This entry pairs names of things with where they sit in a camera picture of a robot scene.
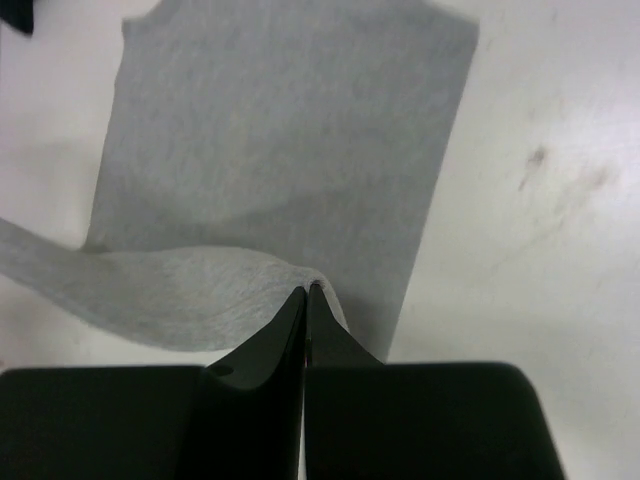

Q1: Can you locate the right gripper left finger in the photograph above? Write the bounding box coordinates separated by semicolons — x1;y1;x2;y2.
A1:
1;288;306;479

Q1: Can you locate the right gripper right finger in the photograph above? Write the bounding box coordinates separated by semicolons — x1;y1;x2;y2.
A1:
304;285;564;479

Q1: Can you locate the grey tank top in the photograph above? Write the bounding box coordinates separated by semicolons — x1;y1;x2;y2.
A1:
1;1;479;356

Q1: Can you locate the folded black tank top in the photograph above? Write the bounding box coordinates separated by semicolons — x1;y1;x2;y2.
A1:
0;0;34;37

